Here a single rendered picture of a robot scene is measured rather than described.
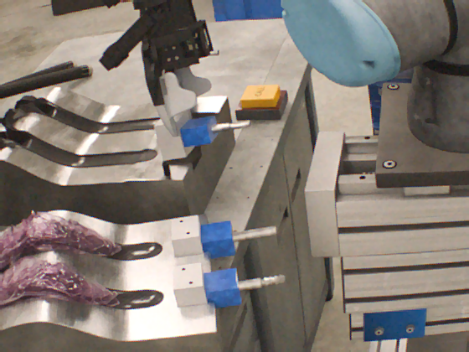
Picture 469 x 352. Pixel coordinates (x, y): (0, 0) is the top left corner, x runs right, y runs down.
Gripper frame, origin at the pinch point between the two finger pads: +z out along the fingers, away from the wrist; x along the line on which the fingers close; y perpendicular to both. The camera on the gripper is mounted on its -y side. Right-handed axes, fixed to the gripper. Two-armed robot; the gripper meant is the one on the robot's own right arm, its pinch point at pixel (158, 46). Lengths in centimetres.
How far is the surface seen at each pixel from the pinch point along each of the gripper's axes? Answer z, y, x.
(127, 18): 94, -137, 296
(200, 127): 1.1, 16.3, -30.6
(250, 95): 11.4, 15.0, 0.8
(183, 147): 3.9, 13.5, -31.2
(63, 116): 4.0, -13.0, -17.8
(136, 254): 10, 10, -48
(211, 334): 10, 25, -64
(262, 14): 91, -50, 273
